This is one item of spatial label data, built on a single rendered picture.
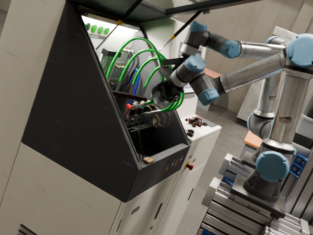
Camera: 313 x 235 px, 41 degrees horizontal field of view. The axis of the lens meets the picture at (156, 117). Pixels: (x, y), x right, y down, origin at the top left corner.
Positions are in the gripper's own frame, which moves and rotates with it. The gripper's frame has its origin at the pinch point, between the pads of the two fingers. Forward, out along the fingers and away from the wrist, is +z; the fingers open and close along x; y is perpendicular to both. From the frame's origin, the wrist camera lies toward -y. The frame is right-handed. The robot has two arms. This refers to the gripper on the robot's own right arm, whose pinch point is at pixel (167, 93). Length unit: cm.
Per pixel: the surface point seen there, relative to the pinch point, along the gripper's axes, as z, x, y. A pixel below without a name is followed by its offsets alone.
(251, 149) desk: 62, 254, 25
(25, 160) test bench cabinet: 51, -33, -40
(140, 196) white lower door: 45, -17, 12
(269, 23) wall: -104, 846, -111
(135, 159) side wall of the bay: 24.7, -32.8, 9.1
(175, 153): 28.4, 11.2, 12.3
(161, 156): 27.6, -5.1, 11.0
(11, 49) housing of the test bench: 7, -33, -65
